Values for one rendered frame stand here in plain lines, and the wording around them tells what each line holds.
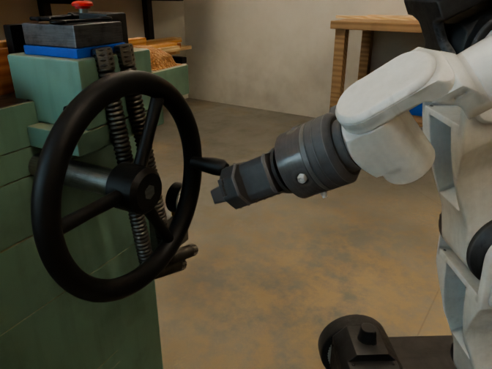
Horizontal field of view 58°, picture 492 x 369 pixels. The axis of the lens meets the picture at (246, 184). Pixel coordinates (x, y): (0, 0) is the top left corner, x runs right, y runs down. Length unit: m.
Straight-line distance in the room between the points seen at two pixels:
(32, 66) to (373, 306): 1.38
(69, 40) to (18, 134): 0.15
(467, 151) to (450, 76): 0.30
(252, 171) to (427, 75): 0.23
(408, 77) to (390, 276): 1.47
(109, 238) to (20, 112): 0.29
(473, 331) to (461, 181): 0.32
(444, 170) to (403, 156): 0.40
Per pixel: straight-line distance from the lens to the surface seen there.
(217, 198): 0.64
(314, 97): 4.01
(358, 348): 1.23
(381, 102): 0.47
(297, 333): 1.56
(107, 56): 0.62
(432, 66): 0.48
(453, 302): 1.08
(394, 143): 0.50
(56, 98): 0.65
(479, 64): 0.49
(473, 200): 0.84
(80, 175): 0.62
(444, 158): 0.90
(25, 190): 0.70
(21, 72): 0.69
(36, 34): 0.67
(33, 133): 0.68
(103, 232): 0.83
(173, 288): 1.77
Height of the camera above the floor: 1.04
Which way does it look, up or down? 24 degrees down
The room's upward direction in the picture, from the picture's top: straight up
